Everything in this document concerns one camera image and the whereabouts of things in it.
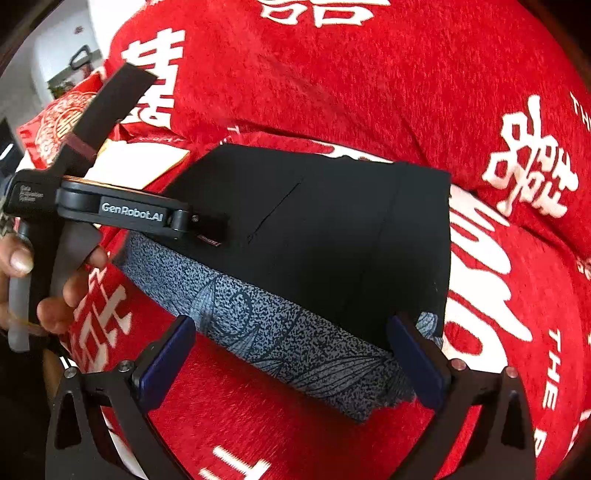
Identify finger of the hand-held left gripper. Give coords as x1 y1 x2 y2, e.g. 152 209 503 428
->
188 210 230 248
60 62 158 179

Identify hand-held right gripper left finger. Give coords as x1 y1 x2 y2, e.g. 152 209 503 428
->
46 315 198 480

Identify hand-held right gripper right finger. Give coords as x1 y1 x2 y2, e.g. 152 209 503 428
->
387 313 539 480

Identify grey patterned pants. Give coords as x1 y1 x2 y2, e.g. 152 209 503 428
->
113 231 446 423

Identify person's left hand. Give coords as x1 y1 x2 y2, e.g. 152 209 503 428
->
0 228 110 337

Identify white card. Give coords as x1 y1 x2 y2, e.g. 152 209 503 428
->
88 137 191 191

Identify green plant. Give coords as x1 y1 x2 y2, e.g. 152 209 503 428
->
46 78 77 99

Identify red printed gift bag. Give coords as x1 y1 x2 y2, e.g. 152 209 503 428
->
17 71 123 171

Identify red printed bed sheet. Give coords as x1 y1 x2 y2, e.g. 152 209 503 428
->
60 124 591 480

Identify red printed quilt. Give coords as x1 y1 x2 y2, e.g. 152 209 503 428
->
104 0 591 259

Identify black looped handle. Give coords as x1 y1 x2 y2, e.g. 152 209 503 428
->
68 45 92 71

